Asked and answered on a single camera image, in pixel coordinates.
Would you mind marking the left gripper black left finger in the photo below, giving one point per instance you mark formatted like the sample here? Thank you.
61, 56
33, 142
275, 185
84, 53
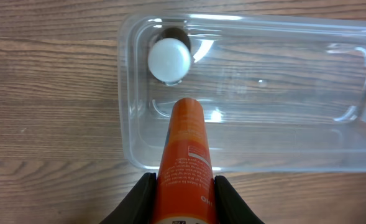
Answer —
137, 205

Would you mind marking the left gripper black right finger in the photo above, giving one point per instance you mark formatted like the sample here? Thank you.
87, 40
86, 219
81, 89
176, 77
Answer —
231, 208

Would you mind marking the orange tube with white cap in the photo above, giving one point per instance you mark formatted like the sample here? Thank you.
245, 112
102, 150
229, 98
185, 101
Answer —
185, 182

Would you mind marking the dark bottle with white cap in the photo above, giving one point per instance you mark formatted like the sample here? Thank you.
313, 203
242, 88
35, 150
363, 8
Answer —
169, 59

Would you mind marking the clear plastic container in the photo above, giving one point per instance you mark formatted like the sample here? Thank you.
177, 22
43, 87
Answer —
278, 93

